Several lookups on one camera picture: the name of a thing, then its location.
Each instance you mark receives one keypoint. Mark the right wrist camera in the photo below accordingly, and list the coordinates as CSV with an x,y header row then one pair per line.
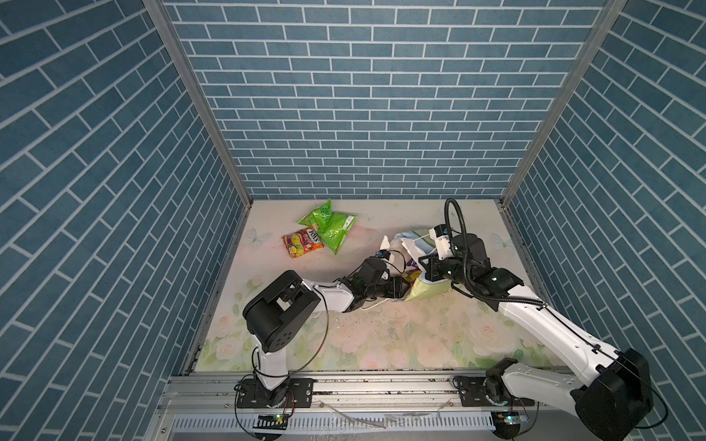
x,y
441,234

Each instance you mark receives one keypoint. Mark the right corner metal post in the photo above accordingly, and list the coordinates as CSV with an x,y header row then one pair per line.
x,y
599,32

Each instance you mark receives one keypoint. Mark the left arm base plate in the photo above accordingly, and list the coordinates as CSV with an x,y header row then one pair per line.
x,y
296,393

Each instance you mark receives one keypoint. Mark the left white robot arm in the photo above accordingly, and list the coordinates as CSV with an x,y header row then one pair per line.
x,y
281,310

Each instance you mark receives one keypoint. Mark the aluminium front rail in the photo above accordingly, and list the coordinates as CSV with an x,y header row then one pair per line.
x,y
353,405

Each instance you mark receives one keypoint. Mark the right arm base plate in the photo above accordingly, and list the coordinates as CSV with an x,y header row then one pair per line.
x,y
478,392

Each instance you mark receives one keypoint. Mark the corner metal post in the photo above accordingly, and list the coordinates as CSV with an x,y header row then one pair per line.
x,y
599,32
157,12

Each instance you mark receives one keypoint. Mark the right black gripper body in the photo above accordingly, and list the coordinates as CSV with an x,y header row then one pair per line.
x,y
444,269

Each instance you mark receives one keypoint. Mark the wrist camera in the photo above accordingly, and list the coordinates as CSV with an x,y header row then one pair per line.
x,y
376,270
441,234

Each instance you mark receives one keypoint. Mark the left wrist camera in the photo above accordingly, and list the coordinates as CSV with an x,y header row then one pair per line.
x,y
376,270

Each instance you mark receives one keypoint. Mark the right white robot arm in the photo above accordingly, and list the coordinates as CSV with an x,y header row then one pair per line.
x,y
608,390

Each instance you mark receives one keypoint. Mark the colourful paper gift bag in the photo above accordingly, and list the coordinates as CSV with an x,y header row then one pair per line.
x,y
405,267

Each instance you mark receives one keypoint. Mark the green Lay's chips bag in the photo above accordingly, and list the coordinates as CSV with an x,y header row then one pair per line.
x,y
331,226

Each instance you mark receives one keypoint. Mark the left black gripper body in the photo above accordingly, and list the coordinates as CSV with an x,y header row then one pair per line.
x,y
388,288

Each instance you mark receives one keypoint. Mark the left corner metal post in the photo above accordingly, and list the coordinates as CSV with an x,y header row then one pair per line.
x,y
157,12

